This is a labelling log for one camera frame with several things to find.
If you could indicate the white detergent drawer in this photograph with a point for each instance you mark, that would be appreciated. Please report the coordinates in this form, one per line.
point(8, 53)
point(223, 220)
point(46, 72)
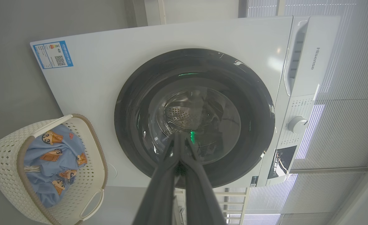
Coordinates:
point(321, 56)

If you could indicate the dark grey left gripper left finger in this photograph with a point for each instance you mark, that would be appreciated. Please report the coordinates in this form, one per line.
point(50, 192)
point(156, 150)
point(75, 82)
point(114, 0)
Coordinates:
point(159, 193)

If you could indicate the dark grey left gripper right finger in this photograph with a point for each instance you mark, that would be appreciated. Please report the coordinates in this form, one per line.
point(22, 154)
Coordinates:
point(199, 197)

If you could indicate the round dark glass washer door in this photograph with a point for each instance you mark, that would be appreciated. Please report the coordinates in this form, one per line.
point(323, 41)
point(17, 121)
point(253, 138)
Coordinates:
point(140, 93)

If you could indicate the dark glossy control display panel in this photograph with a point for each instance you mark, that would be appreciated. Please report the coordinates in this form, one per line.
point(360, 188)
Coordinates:
point(282, 161)

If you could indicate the round white filter cover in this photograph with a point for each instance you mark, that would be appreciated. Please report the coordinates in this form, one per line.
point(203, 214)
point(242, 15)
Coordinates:
point(112, 170)

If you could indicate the white control knob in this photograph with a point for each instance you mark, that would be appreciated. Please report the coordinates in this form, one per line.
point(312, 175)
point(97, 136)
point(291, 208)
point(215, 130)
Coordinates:
point(297, 125)

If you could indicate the cream perforated laundry basket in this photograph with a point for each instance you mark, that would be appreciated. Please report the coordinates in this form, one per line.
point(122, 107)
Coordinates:
point(87, 175)

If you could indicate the blue energy label sticker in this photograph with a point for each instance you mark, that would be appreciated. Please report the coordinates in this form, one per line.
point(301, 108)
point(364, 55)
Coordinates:
point(52, 54)

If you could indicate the white metal railing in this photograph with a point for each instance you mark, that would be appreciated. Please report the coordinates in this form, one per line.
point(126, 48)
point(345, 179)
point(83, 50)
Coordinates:
point(233, 193)

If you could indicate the dark QR code sticker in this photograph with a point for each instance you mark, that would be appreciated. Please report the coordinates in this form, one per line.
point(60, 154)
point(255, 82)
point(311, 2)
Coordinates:
point(254, 181)

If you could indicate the perforated steel washer drum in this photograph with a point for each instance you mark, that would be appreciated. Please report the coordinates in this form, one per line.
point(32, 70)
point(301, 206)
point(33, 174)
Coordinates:
point(179, 114)

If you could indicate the white front-load washing machine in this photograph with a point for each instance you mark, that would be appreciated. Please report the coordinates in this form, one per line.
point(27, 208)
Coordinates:
point(109, 68)

